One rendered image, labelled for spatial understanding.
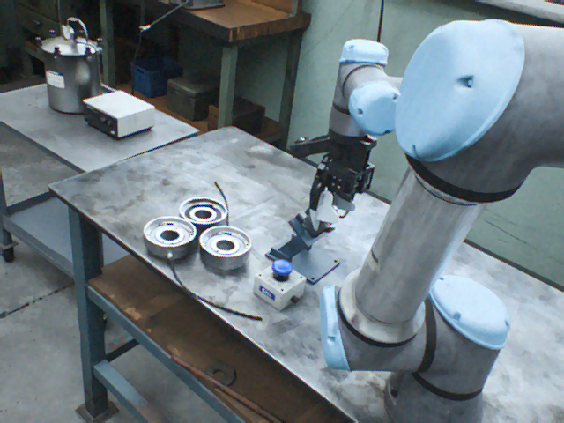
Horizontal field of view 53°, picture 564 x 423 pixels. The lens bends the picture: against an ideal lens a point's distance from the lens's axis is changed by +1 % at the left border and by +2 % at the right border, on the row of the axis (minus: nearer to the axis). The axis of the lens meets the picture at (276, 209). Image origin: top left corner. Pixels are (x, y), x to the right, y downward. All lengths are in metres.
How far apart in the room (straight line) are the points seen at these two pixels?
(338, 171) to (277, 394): 0.51
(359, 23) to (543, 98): 2.32
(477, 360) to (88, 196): 0.91
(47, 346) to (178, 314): 0.82
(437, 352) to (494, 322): 0.09
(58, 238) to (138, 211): 0.97
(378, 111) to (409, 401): 0.44
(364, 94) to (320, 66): 2.10
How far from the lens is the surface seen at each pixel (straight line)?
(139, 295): 1.47
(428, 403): 0.91
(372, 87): 0.85
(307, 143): 1.06
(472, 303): 0.84
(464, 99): 0.46
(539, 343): 1.21
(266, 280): 1.06
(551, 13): 2.32
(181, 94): 3.10
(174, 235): 1.21
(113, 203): 1.35
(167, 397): 1.95
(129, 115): 1.88
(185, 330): 1.38
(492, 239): 2.72
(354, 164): 1.02
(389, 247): 0.64
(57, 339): 2.16
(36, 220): 2.36
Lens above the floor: 1.52
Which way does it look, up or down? 32 degrees down
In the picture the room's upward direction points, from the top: 8 degrees clockwise
